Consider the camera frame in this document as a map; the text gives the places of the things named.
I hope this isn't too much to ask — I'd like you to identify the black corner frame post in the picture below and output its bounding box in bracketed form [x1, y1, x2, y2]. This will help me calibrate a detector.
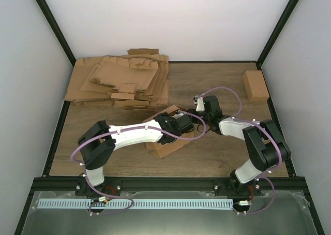
[256, 0, 299, 70]
[35, 0, 76, 66]

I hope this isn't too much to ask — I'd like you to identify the folded brown cardboard box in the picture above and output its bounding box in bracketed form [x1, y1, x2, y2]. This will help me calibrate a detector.
[243, 70, 269, 102]

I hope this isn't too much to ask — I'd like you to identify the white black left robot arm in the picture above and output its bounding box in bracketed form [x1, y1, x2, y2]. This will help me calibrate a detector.
[78, 112, 194, 196]

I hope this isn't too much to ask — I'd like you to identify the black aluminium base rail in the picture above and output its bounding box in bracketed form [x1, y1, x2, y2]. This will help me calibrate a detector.
[31, 177, 307, 197]

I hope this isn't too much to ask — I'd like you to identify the stack of flat cardboard blanks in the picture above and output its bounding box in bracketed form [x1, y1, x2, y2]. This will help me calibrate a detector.
[65, 48, 169, 110]

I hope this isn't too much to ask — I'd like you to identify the light blue slotted strip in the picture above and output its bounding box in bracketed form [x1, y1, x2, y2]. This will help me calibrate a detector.
[37, 198, 233, 210]

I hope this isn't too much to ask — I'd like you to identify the brown cardboard box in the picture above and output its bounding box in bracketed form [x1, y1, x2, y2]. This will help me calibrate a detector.
[144, 105, 194, 158]
[243, 70, 269, 102]

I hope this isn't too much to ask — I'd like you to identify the black right corner frame post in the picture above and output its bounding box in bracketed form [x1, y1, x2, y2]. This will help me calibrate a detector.
[256, 0, 299, 70]

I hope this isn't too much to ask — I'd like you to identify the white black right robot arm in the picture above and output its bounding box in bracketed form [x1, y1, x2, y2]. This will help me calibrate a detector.
[188, 95, 291, 195]

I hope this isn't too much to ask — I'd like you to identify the black left corner frame post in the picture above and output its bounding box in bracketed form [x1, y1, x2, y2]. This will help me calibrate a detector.
[35, 0, 76, 66]

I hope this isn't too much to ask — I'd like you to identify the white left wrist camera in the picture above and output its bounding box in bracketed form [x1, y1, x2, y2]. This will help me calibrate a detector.
[176, 110, 184, 116]

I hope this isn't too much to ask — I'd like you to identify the clear acrylic front plate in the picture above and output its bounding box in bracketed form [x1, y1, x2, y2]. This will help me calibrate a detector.
[21, 191, 318, 234]

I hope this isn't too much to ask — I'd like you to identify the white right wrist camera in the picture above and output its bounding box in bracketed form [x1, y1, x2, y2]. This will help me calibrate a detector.
[193, 96, 205, 112]

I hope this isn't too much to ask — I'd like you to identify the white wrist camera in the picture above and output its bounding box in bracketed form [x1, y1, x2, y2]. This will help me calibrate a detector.
[176, 110, 184, 116]
[193, 96, 205, 112]

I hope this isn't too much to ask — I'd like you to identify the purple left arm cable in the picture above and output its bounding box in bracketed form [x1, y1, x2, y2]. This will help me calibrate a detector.
[71, 110, 207, 216]

